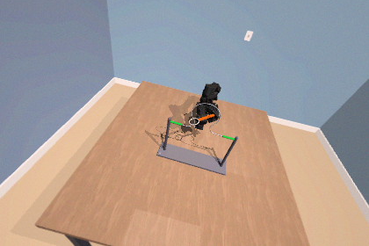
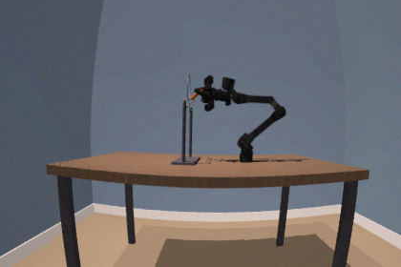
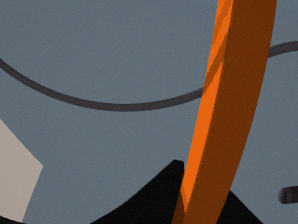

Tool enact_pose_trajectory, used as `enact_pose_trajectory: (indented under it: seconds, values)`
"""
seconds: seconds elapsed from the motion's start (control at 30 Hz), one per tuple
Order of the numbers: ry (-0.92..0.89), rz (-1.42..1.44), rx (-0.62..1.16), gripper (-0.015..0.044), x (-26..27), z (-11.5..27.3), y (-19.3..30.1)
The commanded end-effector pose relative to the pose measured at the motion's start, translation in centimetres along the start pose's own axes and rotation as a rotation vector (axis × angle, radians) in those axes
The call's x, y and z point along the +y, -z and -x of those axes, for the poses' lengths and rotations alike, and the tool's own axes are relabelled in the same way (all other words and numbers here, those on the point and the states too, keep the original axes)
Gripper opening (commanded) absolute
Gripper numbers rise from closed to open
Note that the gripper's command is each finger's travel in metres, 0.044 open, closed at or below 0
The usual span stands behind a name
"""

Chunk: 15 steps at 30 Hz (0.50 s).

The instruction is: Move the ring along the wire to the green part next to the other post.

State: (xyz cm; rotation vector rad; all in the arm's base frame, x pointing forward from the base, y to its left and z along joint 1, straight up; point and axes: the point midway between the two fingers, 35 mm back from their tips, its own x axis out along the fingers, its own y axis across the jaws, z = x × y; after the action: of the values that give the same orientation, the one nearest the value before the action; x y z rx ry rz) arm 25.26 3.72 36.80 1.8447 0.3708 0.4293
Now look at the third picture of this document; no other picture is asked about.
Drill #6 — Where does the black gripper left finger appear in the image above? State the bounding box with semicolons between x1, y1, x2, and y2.
90;160;185;224

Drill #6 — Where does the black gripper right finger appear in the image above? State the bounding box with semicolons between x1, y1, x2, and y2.
217;190;262;224

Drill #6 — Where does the orange curved bar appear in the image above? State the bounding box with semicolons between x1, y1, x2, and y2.
172;0;277;224

